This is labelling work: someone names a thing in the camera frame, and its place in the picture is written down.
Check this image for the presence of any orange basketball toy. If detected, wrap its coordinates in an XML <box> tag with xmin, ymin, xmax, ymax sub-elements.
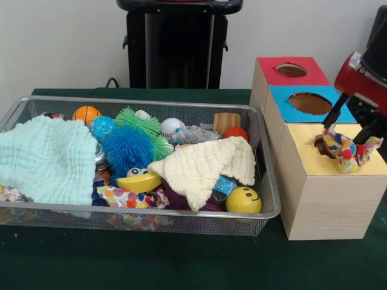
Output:
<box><xmin>72</xmin><ymin>106</ymin><xmax>103</xmax><ymax>126</ymax></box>

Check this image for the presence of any mint green muslin cloth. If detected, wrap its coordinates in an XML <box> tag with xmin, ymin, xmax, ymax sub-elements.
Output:
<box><xmin>0</xmin><ymin>115</ymin><xmax>99</xmax><ymax>206</ymax></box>

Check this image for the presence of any colourful polka dot cloth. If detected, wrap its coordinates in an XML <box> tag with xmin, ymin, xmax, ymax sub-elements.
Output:
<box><xmin>320</xmin><ymin>125</ymin><xmax>384</xmax><ymax>175</ymax></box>
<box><xmin>96</xmin><ymin>184</ymin><xmax>171</xmax><ymax>210</ymax></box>

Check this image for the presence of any yellow banana toy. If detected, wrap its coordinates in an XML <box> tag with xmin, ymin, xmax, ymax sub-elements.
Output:
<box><xmin>116</xmin><ymin>171</ymin><xmax>163</xmax><ymax>194</ymax></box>

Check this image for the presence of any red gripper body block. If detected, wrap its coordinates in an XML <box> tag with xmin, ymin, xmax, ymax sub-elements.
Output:
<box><xmin>334</xmin><ymin>51</ymin><xmax>387</xmax><ymax>122</ymax></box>

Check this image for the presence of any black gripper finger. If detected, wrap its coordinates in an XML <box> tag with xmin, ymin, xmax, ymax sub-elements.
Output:
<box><xmin>353</xmin><ymin>116</ymin><xmax>382</xmax><ymax>146</ymax></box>
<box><xmin>322</xmin><ymin>93</ymin><xmax>350</xmax><ymax>129</ymax></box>

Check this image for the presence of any red orange ball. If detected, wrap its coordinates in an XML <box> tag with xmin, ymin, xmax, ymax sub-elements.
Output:
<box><xmin>224</xmin><ymin>126</ymin><xmax>249</xmax><ymax>142</ymax></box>

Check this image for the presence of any white baseball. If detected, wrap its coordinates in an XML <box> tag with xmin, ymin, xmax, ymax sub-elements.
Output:
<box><xmin>160</xmin><ymin>117</ymin><xmax>186</xmax><ymax>138</ymax></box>

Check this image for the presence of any yellow smiley face ball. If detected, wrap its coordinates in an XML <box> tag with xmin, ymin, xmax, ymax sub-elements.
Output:
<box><xmin>226</xmin><ymin>186</ymin><xmax>262</xmax><ymax>214</ymax></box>

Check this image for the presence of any silver mesh bin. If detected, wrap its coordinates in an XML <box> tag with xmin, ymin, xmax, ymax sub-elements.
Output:
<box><xmin>0</xmin><ymin>95</ymin><xmax>282</xmax><ymax>238</ymax></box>

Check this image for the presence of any wooden box with three holes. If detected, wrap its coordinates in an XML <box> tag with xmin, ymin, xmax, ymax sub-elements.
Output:
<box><xmin>250</xmin><ymin>56</ymin><xmax>387</xmax><ymax>241</ymax></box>

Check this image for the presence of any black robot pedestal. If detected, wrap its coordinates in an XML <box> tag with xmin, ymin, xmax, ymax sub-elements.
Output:
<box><xmin>116</xmin><ymin>0</ymin><xmax>244</xmax><ymax>89</ymax></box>

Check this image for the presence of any green spiky rubber toy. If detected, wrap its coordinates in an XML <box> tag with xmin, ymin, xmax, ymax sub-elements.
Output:
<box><xmin>114</xmin><ymin>105</ymin><xmax>175</xmax><ymax>163</ymax></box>

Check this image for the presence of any cream muslin cloth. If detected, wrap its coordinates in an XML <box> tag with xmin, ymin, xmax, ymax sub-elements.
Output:
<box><xmin>147</xmin><ymin>135</ymin><xmax>257</xmax><ymax>212</ymax></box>

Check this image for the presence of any blue spiky rubber ball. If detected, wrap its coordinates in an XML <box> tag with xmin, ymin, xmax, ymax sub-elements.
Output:
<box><xmin>101</xmin><ymin>126</ymin><xmax>157</xmax><ymax>179</ymax></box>

